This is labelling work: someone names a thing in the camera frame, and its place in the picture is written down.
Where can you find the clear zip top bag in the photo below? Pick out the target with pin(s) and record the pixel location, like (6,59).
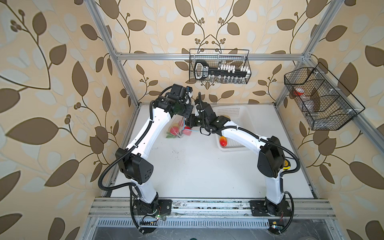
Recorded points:
(175,123)

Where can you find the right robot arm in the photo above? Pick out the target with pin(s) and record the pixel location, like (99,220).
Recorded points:
(274,160)

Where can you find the side wire basket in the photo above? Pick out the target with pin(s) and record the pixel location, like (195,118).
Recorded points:
(328,104)

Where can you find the red yellow mango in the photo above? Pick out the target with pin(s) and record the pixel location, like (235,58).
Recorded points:
(223,141)

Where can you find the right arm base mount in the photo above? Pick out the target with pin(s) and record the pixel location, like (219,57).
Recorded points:
(270,208)

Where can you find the red white item in basket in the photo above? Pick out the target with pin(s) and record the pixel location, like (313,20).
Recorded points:
(298,92)

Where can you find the yellow black tape measure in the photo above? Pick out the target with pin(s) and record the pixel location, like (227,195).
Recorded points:
(287,165)

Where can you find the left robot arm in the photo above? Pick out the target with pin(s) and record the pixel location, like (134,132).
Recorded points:
(132,161)

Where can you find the aluminium front rail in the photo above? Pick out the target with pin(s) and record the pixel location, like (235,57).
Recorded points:
(301,209)

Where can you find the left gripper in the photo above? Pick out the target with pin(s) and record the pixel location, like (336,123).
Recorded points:
(189,108)

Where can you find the back wire basket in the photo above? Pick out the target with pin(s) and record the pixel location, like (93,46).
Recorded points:
(213,56)

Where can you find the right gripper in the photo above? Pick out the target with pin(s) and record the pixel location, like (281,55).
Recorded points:
(191,119)

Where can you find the green leafy vegetable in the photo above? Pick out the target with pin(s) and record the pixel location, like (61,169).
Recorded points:
(170,136)

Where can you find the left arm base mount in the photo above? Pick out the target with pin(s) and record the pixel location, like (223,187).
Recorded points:
(153,208)

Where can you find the black tool in basket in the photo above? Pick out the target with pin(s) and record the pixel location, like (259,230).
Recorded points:
(220,72)

